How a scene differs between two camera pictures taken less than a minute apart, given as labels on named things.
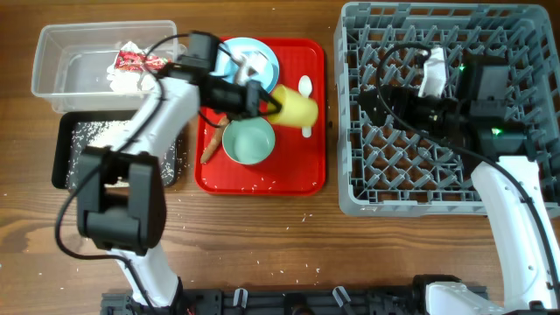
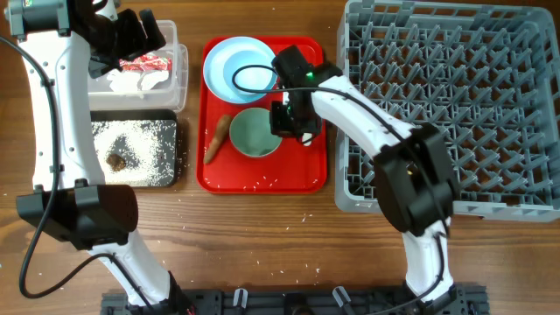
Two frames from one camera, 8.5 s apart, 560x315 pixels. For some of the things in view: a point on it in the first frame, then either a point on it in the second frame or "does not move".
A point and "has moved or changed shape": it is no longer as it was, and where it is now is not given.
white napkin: x=129 y=80 does not move
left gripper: x=255 y=94 -> x=136 y=42
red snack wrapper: x=140 y=62 does not move
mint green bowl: x=248 y=140 has moved or changed shape
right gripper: x=404 y=98 -> x=279 y=127
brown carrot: x=214 y=140 does not move
